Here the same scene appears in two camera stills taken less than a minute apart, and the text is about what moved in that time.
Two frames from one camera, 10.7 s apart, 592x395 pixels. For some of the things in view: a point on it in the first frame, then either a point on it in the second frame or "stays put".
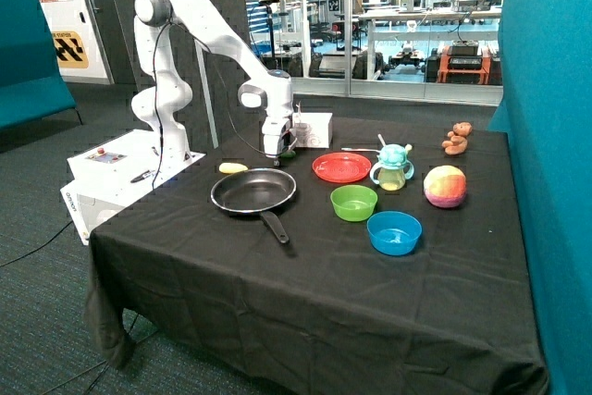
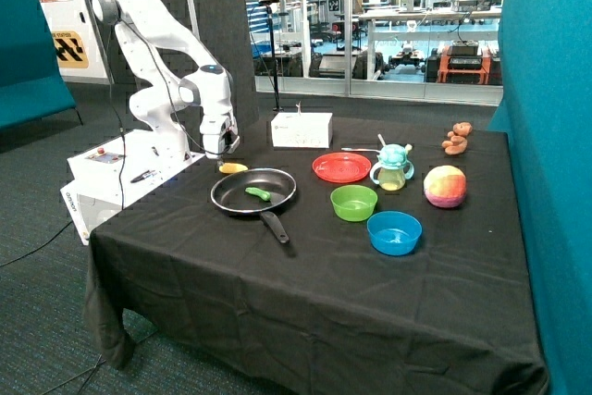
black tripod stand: x=268 y=1 stays put
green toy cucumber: x=289 y=154 -> x=263 y=194
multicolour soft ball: x=444 y=186 stays put
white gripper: x=277 y=138 -> x=219 y=134
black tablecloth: x=386 y=255 stays put
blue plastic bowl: x=394 y=232 stays put
